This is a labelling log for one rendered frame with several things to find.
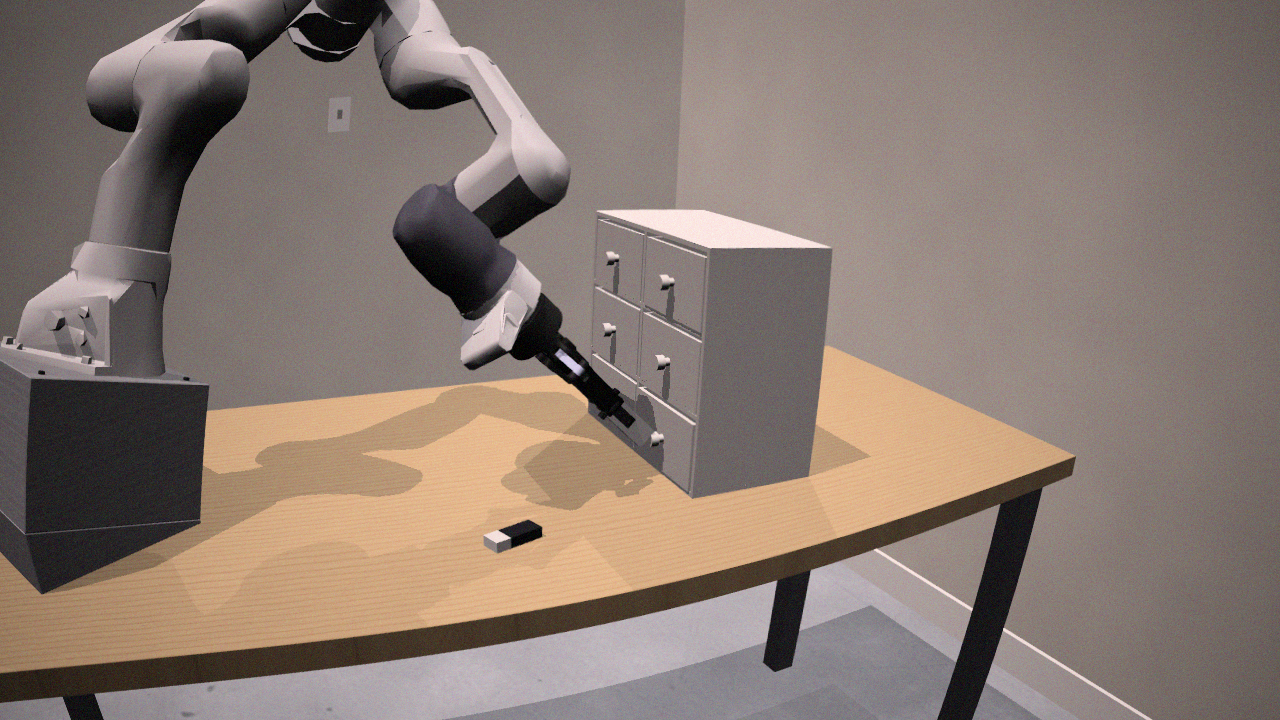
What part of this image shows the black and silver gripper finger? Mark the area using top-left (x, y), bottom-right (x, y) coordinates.
top-left (535, 332), bottom-right (620, 410)
top-left (543, 337), bottom-right (655, 447)

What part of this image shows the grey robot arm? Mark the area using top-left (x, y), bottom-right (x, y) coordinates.
top-left (0, 0), bottom-right (571, 377)

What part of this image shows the grey drawer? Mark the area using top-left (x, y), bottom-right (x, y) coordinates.
top-left (595, 219), bottom-right (645, 302)
top-left (644, 237), bottom-right (707, 333)
top-left (640, 313), bottom-right (701, 415)
top-left (590, 354), bottom-right (637, 446)
top-left (635, 387), bottom-right (696, 492)
top-left (593, 287), bottom-right (641, 375)

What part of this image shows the black and white eraser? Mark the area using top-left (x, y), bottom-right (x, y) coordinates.
top-left (483, 520), bottom-right (541, 553)

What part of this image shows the white chest of drawers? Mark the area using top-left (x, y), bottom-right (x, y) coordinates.
top-left (588, 210), bottom-right (832, 498)

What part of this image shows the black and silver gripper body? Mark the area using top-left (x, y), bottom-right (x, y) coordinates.
top-left (509, 293), bottom-right (579, 375)

